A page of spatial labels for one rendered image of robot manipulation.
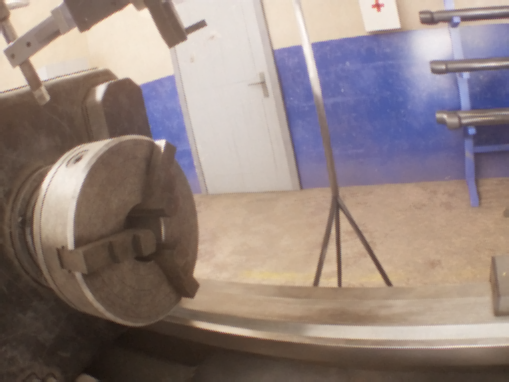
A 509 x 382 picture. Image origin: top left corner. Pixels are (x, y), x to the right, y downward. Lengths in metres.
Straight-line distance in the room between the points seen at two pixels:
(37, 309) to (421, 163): 3.24
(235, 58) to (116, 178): 3.30
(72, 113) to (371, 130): 3.01
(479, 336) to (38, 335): 0.69
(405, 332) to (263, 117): 3.23
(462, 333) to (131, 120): 0.66
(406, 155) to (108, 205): 3.17
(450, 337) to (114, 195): 0.51
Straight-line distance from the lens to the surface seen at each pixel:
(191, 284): 0.56
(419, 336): 0.62
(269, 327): 0.68
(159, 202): 0.48
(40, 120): 0.65
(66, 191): 0.45
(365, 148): 3.52
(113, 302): 0.47
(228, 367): 0.79
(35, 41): 0.43
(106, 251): 0.44
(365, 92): 3.41
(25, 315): 0.64
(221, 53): 3.79
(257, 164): 3.86
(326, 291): 0.76
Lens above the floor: 1.26
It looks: 17 degrees down
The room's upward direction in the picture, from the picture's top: 12 degrees counter-clockwise
